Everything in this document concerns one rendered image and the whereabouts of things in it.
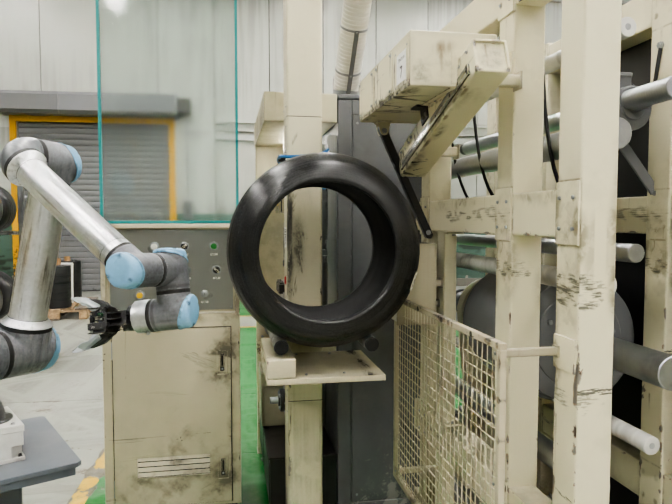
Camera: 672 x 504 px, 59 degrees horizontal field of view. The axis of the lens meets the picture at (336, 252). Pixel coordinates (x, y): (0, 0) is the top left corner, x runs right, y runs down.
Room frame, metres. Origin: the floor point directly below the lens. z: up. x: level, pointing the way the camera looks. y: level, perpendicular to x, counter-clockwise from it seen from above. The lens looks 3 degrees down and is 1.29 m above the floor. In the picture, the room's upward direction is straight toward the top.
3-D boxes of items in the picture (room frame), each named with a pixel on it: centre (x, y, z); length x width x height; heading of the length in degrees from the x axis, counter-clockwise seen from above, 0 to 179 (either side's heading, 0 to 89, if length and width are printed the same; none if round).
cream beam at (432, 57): (1.90, -0.26, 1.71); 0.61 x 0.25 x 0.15; 10
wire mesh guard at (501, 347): (1.80, -0.31, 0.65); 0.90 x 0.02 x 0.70; 10
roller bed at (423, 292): (2.26, -0.28, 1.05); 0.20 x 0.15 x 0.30; 10
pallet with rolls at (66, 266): (8.11, 3.76, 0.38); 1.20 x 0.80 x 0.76; 15
